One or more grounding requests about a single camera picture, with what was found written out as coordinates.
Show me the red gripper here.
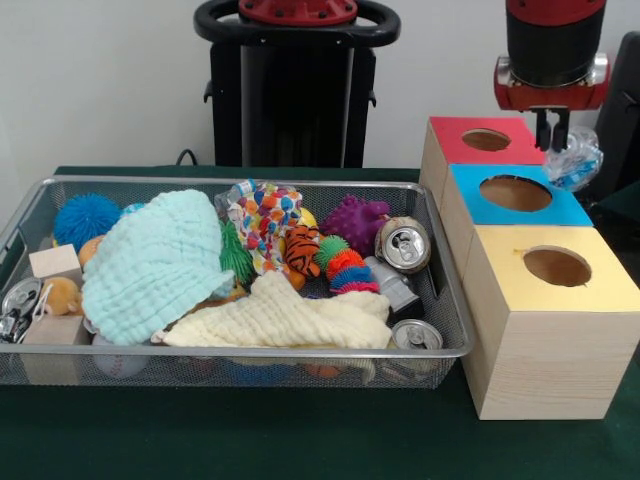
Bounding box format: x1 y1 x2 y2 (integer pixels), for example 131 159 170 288
493 52 612 152

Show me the mint green cloth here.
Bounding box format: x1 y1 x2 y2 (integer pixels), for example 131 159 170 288
79 189 236 346

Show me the wooden box with three holes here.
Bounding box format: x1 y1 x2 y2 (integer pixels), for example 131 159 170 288
418 116 640 421

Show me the black chair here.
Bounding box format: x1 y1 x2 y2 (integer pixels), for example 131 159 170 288
574 30 640 201

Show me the dark green tablecloth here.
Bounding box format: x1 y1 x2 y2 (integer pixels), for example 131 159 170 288
0 164 640 480
592 180 640 239

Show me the crushed drink can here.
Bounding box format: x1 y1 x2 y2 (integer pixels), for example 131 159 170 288
373 218 432 275

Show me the purple spiky ball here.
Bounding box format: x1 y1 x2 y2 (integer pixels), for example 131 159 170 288
319 194 391 257

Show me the silver drink can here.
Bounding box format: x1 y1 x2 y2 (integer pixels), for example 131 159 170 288
391 318 444 351

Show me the rainbow spiky caterpillar toy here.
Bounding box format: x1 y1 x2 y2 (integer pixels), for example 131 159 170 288
313 234 381 296

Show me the tiger plush toy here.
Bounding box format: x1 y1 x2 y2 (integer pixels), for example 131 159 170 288
283 224 322 291

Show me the white cloth with colourful dots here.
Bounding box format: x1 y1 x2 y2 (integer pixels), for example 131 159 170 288
227 180 305 275

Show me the cream cloth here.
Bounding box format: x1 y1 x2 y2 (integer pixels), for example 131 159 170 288
162 272 393 350

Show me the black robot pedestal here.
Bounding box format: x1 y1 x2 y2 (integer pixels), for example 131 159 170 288
193 0 401 169

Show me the wire mesh bin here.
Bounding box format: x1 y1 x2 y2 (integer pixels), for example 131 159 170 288
0 174 476 390

